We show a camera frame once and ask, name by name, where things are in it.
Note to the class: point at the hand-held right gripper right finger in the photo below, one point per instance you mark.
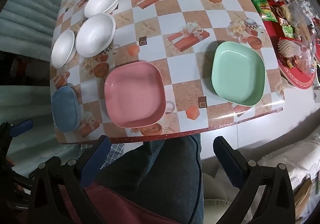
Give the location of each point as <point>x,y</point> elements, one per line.
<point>228,161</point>

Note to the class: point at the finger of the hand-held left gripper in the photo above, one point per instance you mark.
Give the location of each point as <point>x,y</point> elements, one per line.
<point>21,127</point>

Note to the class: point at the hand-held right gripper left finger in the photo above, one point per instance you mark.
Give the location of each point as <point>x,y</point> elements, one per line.
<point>96,161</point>

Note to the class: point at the blue square plate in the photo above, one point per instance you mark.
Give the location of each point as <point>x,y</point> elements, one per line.
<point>65,109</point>

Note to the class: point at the pink square plate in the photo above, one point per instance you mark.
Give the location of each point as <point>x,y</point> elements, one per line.
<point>135,94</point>

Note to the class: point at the white foam bowl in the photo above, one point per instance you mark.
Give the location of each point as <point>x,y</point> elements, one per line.
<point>62,49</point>
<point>95,35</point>
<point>101,2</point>

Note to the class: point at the green square plate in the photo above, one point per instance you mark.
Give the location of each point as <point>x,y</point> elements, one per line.
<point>237,73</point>

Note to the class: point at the grey checked cloth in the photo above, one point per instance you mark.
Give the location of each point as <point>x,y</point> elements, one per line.
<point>115,151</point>

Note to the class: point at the beige cushion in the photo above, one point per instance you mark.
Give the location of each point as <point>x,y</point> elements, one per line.
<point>220,196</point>

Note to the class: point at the maroon clothing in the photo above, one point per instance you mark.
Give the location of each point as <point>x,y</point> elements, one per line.
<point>112,204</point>

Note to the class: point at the person's leg in jeans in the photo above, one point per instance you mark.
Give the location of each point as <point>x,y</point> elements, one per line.
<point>160,179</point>

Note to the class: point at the white fluffy blanket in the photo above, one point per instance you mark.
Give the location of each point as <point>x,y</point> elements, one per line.
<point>295,154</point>

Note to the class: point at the red round tray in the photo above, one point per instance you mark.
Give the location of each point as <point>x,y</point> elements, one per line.
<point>298,75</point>

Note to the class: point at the white foam fruit net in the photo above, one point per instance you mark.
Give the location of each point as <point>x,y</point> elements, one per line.
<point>288,48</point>

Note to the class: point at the small green packet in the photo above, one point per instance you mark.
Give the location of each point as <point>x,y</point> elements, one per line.
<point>287,31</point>

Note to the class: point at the green snack packet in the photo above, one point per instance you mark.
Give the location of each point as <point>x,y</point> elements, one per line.
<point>262,7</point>

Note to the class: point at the checkered printed tablecloth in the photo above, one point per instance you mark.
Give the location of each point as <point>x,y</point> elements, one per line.
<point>175,11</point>

